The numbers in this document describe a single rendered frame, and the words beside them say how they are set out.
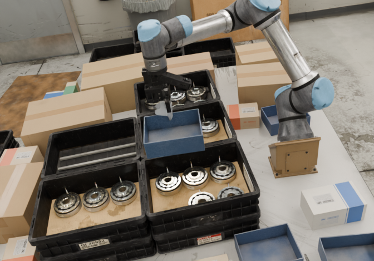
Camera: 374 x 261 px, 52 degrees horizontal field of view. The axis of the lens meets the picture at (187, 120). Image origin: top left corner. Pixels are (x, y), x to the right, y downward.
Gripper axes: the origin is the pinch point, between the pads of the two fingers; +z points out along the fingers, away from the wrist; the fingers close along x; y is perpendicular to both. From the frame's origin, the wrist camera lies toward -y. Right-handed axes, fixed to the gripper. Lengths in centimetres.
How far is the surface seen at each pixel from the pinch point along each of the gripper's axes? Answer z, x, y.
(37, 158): 29, -25, 68
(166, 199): 30.3, 10.8, 6.6
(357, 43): 96, -247, -173
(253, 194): 21.1, 22.7, -25.0
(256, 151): 41, -25, -34
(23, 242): 36, 19, 63
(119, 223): 21.7, 28.5, 20.9
